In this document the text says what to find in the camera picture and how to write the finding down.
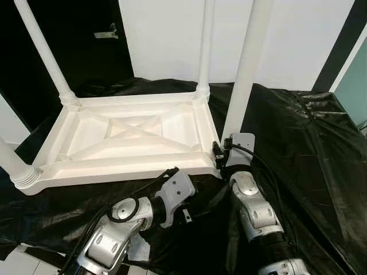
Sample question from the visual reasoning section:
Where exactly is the black plastic table cover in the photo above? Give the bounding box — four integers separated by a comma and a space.
0, 74, 367, 275

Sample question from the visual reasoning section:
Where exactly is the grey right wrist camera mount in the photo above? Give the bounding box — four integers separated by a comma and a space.
227, 133, 256, 168

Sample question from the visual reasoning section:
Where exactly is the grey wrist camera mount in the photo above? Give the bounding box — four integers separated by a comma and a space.
227, 133, 256, 168
155, 171, 196, 227

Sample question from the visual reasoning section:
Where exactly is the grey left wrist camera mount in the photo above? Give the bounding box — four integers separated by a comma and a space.
155, 171, 196, 227

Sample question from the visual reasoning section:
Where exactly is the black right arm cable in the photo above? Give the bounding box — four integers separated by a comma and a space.
227, 144, 299, 247

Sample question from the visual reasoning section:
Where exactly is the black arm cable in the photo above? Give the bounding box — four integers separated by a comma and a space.
227, 144, 299, 247
57, 167, 178, 275

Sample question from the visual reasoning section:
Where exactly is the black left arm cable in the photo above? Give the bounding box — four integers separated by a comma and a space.
57, 167, 178, 275

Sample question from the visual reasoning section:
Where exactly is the metal door handle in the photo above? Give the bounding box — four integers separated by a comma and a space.
95, 23, 119, 40

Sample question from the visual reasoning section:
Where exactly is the black door frame post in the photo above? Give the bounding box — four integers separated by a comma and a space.
313, 0, 367, 92

